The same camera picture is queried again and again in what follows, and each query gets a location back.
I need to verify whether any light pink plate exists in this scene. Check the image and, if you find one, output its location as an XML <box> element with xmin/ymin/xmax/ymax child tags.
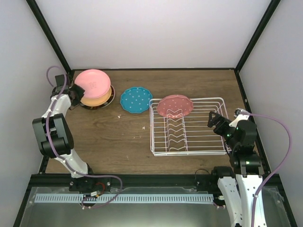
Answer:
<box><xmin>74</xmin><ymin>69</ymin><xmax>111</xmax><ymax>98</ymax></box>

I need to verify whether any yellow plate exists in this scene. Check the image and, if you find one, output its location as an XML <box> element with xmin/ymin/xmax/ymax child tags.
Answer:
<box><xmin>81</xmin><ymin>87</ymin><xmax>112</xmax><ymax>107</ymax></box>

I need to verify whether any dark striped rim plate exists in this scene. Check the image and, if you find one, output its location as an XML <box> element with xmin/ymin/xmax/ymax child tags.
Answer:
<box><xmin>80</xmin><ymin>85</ymin><xmax>115</xmax><ymax>110</ymax></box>

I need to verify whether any dark pink scalloped plate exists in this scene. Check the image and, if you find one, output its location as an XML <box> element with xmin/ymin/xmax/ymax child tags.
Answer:
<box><xmin>156</xmin><ymin>95</ymin><xmax>194</xmax><ymax>119</ymax></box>

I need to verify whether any teal plate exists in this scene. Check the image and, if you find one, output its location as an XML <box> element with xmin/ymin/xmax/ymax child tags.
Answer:
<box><xmin>120</xmin><ymin>87</ymin><xmax>153</xmax><ymax>114</ymax></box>

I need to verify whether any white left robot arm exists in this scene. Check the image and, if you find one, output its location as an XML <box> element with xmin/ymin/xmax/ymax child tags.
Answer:
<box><xmin>32</xmin><ymin>83</ymin><xmax>97</xmax><ymax>192</ymax></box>

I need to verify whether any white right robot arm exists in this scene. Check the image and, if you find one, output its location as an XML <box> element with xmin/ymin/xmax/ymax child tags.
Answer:
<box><xmin>207</xmin><ymin>108</ymin><xmax>267</xmax><ymax>227</ymax></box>

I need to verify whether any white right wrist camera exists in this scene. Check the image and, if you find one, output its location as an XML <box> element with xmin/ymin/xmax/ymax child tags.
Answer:
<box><xmin>229</xmin><ymin>108</ymin><xmax>250</xmax><ymax>128</ymax></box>

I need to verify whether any white wire dish rack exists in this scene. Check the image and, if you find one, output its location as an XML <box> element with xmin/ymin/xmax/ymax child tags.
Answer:
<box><xmin>150</xmin><ymin>97</ymin><xmax>228</xmax><ymax>156</ymax></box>

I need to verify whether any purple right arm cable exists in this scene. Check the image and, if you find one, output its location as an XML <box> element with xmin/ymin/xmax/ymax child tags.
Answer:
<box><xmin>248</xmin><ymin>113</ymin><xmax>293</xmax><ymax>227</ymax></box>

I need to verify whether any black front mounting rail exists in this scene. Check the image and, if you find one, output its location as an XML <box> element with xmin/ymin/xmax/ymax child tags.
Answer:
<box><xmin>28</xmin><ymin>174</ymin><xmax>280</xmax><ymax>192</ymax></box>

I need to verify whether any slotted grey cable duct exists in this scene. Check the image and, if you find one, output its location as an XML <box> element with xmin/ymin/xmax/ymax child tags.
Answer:
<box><xmin>34</xmin><ymin>193</ymin><xmax>214</xmax><ymax>204</ymax></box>

